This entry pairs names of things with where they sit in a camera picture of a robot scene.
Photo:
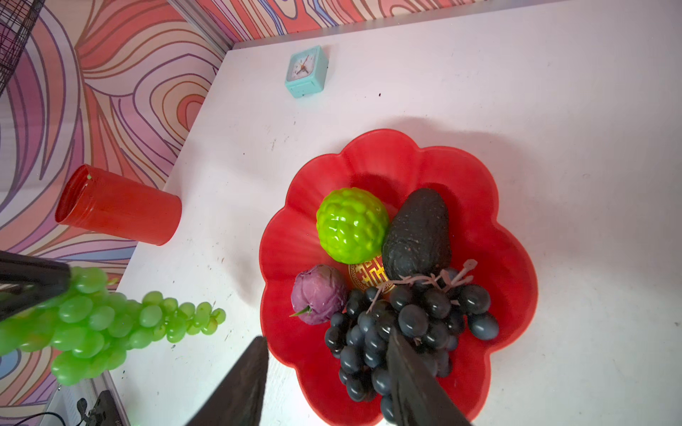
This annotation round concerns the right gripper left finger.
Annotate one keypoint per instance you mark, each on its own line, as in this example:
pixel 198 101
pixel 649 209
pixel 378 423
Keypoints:
pixel 239 398

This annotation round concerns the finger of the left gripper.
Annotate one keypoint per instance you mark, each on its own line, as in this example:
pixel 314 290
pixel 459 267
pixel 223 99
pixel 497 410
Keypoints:
pixel 29 281

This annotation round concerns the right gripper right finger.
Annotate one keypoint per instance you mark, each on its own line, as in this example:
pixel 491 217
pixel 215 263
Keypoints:
pixel 418 398

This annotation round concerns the green grape bunch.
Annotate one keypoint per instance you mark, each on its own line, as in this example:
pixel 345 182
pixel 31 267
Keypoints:
pixel 93 328

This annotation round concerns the dark purple grape bunch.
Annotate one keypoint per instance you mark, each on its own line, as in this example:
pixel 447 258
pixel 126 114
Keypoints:
pixel 429 312

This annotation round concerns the purple round fruit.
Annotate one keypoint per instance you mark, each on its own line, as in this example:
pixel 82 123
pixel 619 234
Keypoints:
pixel 318 294

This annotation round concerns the dark avocado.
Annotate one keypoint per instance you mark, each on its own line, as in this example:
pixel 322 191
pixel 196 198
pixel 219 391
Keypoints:
pixel 418 241

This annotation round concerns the bright green bumpy fruit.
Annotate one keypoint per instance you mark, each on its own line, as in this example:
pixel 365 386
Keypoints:
pixel 352 224

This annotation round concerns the red flower-shaped fruit bowl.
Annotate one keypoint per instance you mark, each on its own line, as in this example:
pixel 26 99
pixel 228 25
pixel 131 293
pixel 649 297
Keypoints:
pixel 391 165

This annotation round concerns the red pen cup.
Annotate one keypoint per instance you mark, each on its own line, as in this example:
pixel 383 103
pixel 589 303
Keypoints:
pixel 103 202

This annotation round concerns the teal small clock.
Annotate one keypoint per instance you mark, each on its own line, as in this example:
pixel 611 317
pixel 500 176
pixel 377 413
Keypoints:
pixel 306 73

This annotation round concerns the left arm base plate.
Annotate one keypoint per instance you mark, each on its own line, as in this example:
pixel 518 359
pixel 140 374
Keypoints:
pixel 104 412

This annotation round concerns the black wire basket on left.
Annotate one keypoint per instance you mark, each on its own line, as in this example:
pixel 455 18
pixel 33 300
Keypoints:
pixel 18 18

